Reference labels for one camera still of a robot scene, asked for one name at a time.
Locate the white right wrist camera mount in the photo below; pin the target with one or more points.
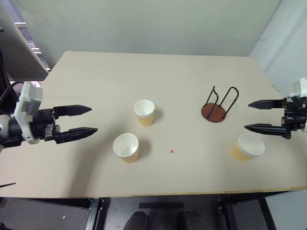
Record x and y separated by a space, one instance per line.
298 88

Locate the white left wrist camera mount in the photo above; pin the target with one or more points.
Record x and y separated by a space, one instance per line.
28 100

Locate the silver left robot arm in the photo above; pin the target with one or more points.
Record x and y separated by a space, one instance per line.
13 129

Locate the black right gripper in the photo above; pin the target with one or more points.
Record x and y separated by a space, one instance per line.
296 117

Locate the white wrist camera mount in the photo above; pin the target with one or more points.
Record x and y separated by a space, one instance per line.
28 100
298 88

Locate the grey monitor panel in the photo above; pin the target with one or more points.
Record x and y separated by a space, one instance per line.
16 52

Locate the black metal table leg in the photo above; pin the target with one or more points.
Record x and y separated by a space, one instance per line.
93 213
226 213

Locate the yellow and white paper cup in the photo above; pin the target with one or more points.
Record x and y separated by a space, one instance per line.
144 115
126 147
249 145

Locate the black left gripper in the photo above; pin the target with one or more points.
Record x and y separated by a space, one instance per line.
42 122

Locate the dark rounded shape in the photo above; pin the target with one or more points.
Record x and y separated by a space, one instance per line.
136 221

